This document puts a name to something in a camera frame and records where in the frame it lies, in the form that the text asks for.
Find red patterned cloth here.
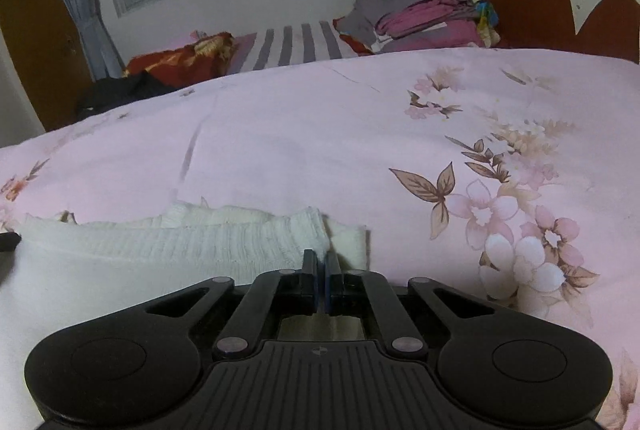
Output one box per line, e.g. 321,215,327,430
125,32,236,84

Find pile of folded clothes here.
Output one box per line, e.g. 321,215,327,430
332,0,502,58

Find black cloth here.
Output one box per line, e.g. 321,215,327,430
75,70,187,122

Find grey striped mattress sheet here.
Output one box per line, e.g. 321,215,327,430
227,20,362,76

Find brown wooden door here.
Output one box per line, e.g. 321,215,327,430
0,0,94,132

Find pink floral bedsheet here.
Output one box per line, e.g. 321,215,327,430
0,46,640,430

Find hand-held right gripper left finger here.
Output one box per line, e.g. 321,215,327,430
145,249,321,361

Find white knit sweater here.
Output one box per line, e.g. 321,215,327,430
0,205,372,430

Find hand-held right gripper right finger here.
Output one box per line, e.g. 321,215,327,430
324,250,502,357

